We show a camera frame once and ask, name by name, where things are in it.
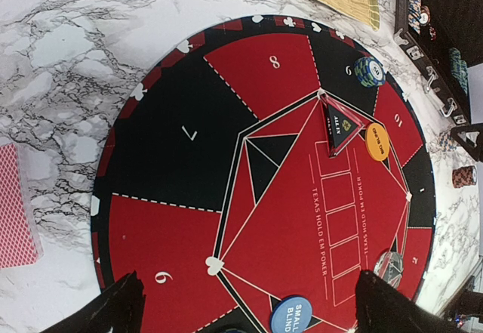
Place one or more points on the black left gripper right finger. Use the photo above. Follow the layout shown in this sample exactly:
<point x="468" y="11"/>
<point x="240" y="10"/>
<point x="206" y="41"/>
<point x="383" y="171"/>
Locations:
<point x="381" y="308"/>

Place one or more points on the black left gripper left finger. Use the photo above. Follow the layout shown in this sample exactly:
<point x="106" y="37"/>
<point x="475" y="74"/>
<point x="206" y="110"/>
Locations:
<point x="118" y="309"/>

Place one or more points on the clear round dealer button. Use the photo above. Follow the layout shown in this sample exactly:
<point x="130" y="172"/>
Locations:
<point x="390" y="267"/>

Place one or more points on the blue small blind button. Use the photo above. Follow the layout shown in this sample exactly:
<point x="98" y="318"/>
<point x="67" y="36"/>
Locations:
<point x="291" y="315"/>

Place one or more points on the red black chip stack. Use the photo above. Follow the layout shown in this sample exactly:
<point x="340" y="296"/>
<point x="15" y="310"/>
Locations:
<point x="464" y="176"/>

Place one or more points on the orange big blind button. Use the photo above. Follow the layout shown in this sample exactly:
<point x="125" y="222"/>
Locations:
<point x="377" y="142"/>

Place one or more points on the black triangular all-in marker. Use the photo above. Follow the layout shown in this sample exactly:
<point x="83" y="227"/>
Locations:
<point x="342" y="124"/>

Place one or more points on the blue orange chip stack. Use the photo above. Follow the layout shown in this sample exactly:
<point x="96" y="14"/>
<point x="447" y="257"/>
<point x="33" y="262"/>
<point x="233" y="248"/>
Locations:
<point x="446" y="143"/>

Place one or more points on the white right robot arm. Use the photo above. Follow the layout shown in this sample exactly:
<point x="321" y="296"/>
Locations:
<point x="469" y="137"/>

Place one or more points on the red playing card deck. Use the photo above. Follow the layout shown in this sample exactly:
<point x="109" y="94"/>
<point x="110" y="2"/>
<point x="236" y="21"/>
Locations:
<point x="20" y="241"/>

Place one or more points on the round red black poker mat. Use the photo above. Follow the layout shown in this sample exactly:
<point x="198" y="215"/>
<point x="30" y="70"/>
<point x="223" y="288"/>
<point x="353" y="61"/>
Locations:
<point x="216" y="187"/>

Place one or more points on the green chips in case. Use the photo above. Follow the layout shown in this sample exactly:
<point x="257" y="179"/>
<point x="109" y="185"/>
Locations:
<point x="459" y="69"/>

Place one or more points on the red dice in case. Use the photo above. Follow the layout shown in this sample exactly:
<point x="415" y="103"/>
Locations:
<point x="432" y="33"/>

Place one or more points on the blue white chips in case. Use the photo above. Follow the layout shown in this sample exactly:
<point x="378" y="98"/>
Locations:
<point x="418" y="15"/>

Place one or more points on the black poker chip case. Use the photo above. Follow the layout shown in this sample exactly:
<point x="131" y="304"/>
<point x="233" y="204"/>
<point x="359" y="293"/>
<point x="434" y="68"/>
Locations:
<point x="459" y="25"/>

